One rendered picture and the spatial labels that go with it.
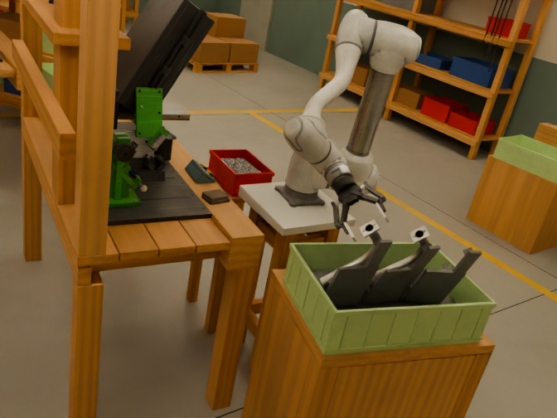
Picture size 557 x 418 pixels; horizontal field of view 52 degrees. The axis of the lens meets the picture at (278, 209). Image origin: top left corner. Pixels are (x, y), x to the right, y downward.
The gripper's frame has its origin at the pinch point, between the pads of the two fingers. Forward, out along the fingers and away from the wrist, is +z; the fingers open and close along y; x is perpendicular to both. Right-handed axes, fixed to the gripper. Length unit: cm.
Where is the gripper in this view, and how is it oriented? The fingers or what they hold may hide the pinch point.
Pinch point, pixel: (368, 226)
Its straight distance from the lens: 180.0
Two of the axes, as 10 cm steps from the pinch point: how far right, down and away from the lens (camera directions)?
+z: 3.2, 6.9, -6.5
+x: 4.4, 5.0, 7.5
